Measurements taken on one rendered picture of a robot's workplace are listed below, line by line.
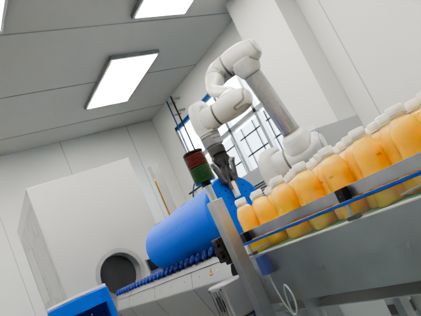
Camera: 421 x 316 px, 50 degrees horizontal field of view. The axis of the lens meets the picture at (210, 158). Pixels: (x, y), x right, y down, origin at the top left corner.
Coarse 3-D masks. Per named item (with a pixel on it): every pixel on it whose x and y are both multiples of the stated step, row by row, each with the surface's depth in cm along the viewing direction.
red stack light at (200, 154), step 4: (196, 152) 133; (200, 152) 134; (188, 156) 133; (192, 156) 133; (196, 156) 133; (200, 156) 133; (204, 156) 135; (184, 160) 135; (188, 160) 134; (192, 160) 133; (196, 160) 133; (200, 160) 133; (204, 160) 134; (188, 164) 134; (192, 164) 133; (196, 164) 133; (188, 168) 135; (192, 168) 133
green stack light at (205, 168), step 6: (198, 168) 132; (204, 168) 133; (210, 168) 135; (192, 174) 133; (198, 174) 132; (204, 174) 132; (210, 174) 133; (198, 180) 132; (204, 180) 132; (210, 180) 136
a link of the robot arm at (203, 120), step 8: (192, 104) 198; (200, 104) 197; (192, 112) 197; (200, 112) 195; (208, 112) 193; (192, 120) 197; (200, 120) 195; (208, 120) 194; (216, 120) 193; (200, 128) 195; (208, 128) 195; (216, 128) 196; (200, 136) 196
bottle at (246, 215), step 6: (240, 204) 159; (246, 204) 159; (240, 210) 158; (246, 210) 157; (252, 210) 158; (240, 216) 158; (246, 216) 157; (252, 216) 157; (240, 222) 159; (246, 222) 157; (252, 222) 156; (258, 222) 157; (246, 228) 157; (252, 228) 156
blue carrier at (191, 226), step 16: (224, 192) 194; (240, 192) 197; (192, 208) 201; (208, 208) 188; (160, 224) 244; (176, 224) 218; (192, 224) 201; (208, 224) 189; (240, 224) 192; (160, 240) 238; (176, 240) 220; (192, 240) 207; (208, 240) 198; (160, 256) 246; (176, 256) 233
